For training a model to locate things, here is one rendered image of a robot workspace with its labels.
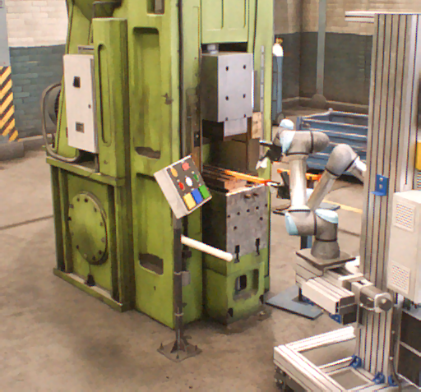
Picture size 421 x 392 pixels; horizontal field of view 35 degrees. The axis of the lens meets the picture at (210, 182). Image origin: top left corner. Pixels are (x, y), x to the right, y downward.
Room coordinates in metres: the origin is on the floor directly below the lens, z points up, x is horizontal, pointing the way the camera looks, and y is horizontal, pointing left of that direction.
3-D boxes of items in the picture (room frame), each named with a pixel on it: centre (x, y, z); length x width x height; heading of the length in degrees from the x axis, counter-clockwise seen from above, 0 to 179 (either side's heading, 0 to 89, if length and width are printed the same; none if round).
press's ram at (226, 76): (4.36, -0.05, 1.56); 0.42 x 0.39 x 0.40; 42
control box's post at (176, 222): (3.74, 0.20, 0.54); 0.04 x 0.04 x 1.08; 42
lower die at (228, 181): (4.33, -0.02, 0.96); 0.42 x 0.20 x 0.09; 42
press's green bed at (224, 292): (4.37, -0.05, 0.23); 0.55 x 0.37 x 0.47; 42
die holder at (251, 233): (4.37, -0.05, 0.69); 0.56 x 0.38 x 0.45; 42
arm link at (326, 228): (3.26, -0.58, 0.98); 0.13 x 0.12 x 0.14; 92
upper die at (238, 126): (4.33, -0.02, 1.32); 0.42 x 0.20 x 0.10; 42
